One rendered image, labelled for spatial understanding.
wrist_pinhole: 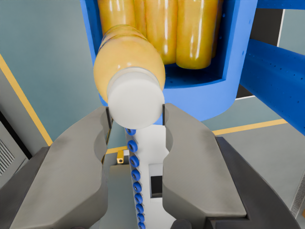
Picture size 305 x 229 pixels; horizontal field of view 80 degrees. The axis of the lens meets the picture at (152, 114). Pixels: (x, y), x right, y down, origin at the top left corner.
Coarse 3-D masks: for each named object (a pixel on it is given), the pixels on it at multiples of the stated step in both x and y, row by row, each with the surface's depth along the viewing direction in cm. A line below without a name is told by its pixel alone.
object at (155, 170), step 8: (152, 168) 73; (160, 168) 73; (152, 176) 68; (160, 176) 68; (152, 184) 65; (160, 184) 64; (152, 192) 62; (160, 192) 62; (152, 200) 62; (160, 200) 63
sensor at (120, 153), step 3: (120, 150) 74; (123, 150) 74; (126, 150) 74; (120, 153) 73; (123, 153) 74; (126, 153) 75; (117, 156) 71; (120, 156) 71; (123, 156) 74; (117, 159) 70; (120, 159) 70; (120, 162) 71
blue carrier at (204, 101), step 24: (96, 0) 35; (240, 0) 22; (96, 24) 35; (240, 24) 24; (96, 48) 35; (240, 48) 26; (168, 72) 47; (192, 72) 47; (216, 72) 44; (240, 72) 30; (168, 96) 26; (192, 96) 26; (216, 96) 28
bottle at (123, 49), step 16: (112, 32) 21; (128, 32) 19; (112, 48) 15; (128, 48) 14; (144, 48) 15; (96, 64) 16; (112, 64) 14; (128, 64) 14; (144, 64) 14; (160, 64) 16; (96, 80) 16; (112, 80) 13; (160, 80) 15
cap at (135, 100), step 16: (128, 80) 11; (144, 80) 12; (112, 96) 12; (128, 96) 12; (144, 96) 12; (160, 96) 12; (112, 112) 12; (128, 112) 13; (144, 112) 13; (160, 112) 13; (128, 128) 13
